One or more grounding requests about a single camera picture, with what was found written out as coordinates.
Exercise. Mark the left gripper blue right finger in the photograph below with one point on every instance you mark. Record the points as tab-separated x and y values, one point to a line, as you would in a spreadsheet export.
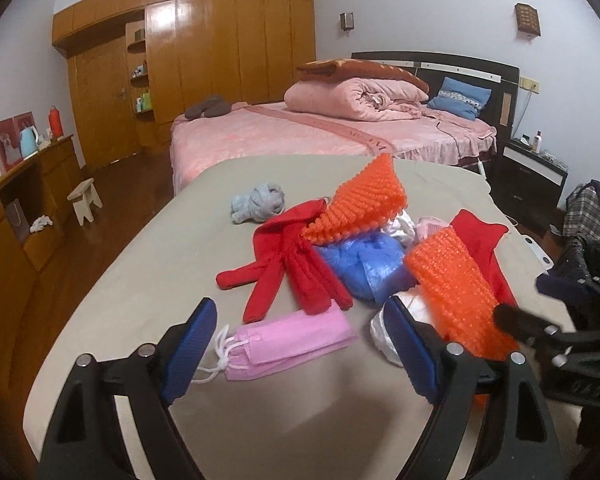
413	342

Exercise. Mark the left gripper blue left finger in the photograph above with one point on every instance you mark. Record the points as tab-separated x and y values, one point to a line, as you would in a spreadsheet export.
182	348

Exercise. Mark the white paper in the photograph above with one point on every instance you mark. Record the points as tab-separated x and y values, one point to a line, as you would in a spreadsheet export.
401	229

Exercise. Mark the pink face masks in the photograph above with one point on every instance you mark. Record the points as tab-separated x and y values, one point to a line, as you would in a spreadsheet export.
266	348

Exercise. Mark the orange foam net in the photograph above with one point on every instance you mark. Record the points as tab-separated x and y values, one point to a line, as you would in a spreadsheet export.
367	202
460	300

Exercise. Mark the blue plastic bag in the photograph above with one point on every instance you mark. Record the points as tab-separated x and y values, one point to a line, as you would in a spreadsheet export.
370	266

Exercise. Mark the red glove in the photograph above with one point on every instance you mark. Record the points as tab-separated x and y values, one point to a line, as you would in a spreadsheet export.
482	254
281	253

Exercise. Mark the pink small sock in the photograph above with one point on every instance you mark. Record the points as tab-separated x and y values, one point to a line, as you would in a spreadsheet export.
427	226

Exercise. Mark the plaid cloth covered chair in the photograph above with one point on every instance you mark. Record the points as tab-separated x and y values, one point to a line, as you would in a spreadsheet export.
582	216

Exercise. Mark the grey balled sock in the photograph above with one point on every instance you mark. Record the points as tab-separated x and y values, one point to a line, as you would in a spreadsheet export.
264	202

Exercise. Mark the small white wooden stool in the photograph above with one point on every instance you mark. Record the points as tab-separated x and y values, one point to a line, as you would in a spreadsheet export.
83	197

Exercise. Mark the black white nightstand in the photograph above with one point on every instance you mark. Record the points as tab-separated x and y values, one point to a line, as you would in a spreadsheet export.
527	187

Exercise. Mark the wooden sideboard cabinet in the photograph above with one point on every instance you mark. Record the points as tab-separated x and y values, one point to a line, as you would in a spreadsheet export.
34	210

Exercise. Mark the pink sheeted bed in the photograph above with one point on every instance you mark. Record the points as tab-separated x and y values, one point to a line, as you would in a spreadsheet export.
272	129

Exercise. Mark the white lotion bottle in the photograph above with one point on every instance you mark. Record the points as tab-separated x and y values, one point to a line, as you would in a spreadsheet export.
537	141

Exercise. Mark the brown slippers pair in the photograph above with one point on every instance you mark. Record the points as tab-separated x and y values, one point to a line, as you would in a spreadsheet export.
213	106

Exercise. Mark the blue pillow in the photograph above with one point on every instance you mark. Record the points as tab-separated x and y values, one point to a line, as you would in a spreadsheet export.
458	98

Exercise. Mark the red thermos bottle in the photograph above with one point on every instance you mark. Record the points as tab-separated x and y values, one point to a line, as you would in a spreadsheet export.
54	120

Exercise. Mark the light blue kettle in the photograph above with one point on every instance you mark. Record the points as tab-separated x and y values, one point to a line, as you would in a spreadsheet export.
28	141

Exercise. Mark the pink folded quilt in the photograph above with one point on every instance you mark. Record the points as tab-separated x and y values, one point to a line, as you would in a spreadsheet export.
360	99

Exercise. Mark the red picture frames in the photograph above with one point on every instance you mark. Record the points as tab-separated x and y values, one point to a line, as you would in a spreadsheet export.
10	155

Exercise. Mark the wooden wardrobe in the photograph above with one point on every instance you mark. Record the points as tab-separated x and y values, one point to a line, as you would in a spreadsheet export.
134	65

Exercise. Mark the brown folded blanket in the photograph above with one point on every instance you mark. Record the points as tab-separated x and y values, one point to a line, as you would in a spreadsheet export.
341	69

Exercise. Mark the wall power outlet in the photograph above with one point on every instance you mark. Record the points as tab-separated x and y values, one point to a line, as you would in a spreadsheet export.
529	84

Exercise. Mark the small wall switch box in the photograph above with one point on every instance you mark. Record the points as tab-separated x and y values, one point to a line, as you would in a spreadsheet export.
347	22

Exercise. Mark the brown wall lamp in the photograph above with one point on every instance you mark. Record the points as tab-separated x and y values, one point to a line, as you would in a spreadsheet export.
527	19

